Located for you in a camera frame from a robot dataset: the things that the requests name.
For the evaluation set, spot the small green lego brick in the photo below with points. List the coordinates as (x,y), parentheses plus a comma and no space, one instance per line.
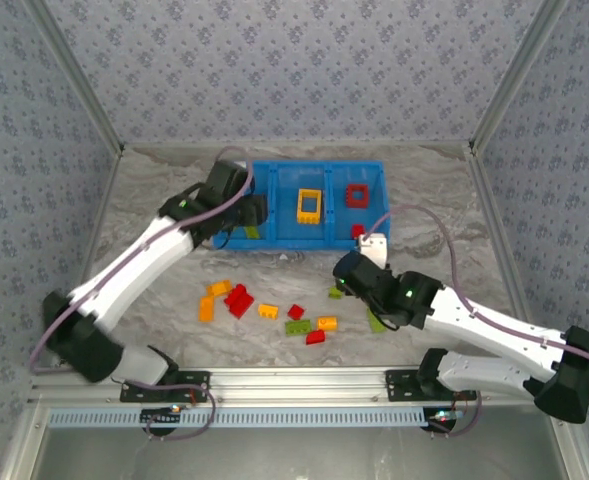
(335,293)

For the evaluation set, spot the yellow lego window frame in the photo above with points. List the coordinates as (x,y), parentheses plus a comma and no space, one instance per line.
(309,219)

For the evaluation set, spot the red lego window frame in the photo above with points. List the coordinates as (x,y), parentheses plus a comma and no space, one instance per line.
(356,203)

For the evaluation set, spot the small red lego brick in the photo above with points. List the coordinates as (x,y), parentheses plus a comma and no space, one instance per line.
(296,312)

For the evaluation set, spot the blue three-compartment plastic bin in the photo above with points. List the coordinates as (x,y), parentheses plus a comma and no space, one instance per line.
(336,175)

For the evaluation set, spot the long orange lego brick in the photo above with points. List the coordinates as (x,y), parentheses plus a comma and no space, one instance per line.
(206,309)

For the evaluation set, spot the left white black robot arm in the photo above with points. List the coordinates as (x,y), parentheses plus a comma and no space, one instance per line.
(139,270)

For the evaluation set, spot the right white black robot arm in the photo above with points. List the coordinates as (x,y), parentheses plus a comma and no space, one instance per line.
(499,325)

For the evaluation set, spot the small black electronics board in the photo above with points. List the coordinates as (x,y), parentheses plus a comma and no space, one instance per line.
(159,417)
(441,422)

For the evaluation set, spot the grey metal shelf panel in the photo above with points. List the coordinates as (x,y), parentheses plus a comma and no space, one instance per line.
(294,455)

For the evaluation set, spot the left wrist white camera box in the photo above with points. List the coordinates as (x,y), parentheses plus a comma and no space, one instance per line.
(240,163)

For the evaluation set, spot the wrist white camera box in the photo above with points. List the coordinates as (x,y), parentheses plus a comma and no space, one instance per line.
(240,163)
(374,247)

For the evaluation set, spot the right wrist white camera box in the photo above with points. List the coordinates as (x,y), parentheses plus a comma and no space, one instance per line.
(374,247)

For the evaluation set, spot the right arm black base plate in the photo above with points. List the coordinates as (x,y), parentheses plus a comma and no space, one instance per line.
(404,387)

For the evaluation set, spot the aluminium table edge rail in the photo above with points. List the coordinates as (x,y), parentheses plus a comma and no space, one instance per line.
(490,200)
(101,210)

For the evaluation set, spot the aluminium mounting rail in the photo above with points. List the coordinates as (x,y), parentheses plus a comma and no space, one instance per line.
(294,385)

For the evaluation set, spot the aluminium frame post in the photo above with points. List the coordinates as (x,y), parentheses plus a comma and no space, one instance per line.
(513,75)
(77,75)

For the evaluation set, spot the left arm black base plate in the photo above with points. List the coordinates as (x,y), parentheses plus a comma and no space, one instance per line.
(139,392)

